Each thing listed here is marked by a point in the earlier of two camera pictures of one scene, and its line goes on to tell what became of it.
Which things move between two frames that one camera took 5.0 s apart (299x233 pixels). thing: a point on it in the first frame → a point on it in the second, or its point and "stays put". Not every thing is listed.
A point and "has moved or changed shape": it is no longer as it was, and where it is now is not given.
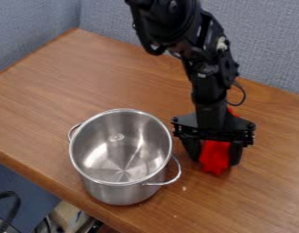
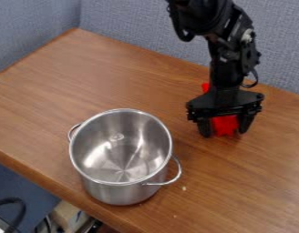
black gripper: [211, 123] → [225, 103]
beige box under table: [71, 217] stays put
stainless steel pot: [120, 148] stays put
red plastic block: [215, 152] has moved or changed shape
